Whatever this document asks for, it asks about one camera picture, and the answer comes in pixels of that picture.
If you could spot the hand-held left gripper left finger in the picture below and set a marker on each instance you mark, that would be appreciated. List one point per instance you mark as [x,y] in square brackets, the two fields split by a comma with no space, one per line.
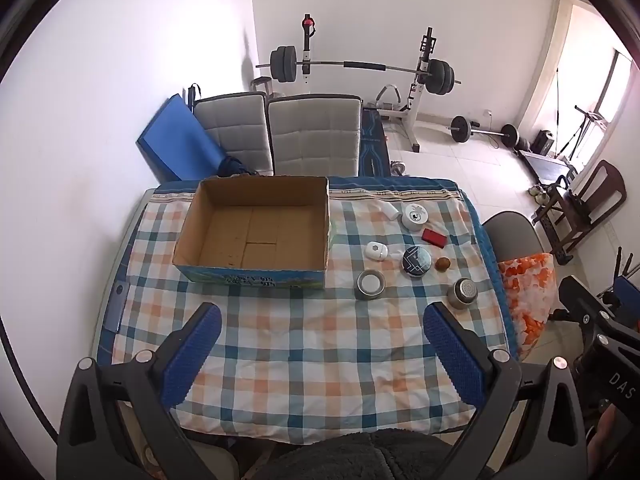
[192,355]

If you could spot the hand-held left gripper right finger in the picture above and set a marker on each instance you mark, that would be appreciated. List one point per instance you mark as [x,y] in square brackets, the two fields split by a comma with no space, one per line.
[457,360]

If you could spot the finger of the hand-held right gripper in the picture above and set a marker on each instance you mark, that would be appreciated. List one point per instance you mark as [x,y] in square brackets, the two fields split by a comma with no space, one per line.
[582,297]
[626,290]

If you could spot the metal tin perforated top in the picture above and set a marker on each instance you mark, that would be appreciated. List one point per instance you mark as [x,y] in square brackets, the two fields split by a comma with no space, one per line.
[462,294]

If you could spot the black round tin white lines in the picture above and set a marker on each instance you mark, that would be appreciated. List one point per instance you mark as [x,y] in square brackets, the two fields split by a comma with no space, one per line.
[416,261]

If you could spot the silver tin white lid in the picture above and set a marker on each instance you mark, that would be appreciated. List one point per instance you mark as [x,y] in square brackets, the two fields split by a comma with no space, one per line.
[370,285]

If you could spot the small red box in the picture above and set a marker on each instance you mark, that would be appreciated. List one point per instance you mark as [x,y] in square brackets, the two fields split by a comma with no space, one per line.
[433,238]

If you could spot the cardboard box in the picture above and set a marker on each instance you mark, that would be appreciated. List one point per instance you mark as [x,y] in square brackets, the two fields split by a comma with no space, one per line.
[250,235]

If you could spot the white oval earbud case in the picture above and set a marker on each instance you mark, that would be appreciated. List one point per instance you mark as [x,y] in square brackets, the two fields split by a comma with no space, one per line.
[376,251]

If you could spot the white round jar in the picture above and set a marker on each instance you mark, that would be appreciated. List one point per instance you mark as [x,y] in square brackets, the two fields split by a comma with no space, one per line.
[414,217]

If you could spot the person's right hand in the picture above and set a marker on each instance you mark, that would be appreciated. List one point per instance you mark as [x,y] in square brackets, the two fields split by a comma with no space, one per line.
[602,430]

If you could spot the orange floral cloth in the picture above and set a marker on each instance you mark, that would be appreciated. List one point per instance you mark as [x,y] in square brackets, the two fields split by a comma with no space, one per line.
[525,300]

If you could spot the grey-blue phone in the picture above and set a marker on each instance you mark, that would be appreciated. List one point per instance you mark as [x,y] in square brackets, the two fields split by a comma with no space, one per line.
[116,307]

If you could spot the grey round-back chair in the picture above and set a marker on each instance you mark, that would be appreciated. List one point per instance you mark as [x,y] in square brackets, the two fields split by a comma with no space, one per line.
[510,235]

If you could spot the brown walnut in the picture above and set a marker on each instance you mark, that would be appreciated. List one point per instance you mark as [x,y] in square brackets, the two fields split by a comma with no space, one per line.
[443,264]

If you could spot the dark wooden chair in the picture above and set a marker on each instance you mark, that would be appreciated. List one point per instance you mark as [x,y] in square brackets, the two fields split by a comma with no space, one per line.
[606,185]

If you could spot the checkered tablecloth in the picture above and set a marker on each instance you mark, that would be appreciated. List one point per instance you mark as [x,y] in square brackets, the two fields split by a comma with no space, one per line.
[310,340]

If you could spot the black flat board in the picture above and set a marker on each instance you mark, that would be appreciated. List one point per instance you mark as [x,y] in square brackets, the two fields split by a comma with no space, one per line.
[547,167]

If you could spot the black speaker box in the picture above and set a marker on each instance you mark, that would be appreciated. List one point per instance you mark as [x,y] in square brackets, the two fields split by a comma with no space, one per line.
[544,142]

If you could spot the small white cylinder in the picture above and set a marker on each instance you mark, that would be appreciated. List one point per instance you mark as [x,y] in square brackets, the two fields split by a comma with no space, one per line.
[387,209]

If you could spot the black tripod stand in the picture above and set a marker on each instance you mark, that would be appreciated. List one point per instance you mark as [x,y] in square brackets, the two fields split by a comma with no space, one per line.
[582,127]

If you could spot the short barbell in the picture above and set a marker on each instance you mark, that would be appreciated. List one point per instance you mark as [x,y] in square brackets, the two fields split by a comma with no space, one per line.
[459,128]

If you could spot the blue foam mat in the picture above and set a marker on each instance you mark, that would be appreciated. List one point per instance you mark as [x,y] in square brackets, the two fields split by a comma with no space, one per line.
[175,135]

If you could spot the grey padded chair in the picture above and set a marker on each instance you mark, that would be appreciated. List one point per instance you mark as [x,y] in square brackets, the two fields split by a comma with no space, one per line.
[235,130]
[312,135]

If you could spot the patterned dark exercise mat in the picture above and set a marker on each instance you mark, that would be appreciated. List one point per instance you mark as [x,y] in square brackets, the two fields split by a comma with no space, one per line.
[374,145]

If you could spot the white squat rack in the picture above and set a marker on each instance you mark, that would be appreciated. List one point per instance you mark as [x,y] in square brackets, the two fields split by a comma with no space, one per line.
[415,120]

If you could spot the grey curved exercise device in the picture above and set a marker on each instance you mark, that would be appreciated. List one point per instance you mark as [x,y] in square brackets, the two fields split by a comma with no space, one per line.
[387,96]

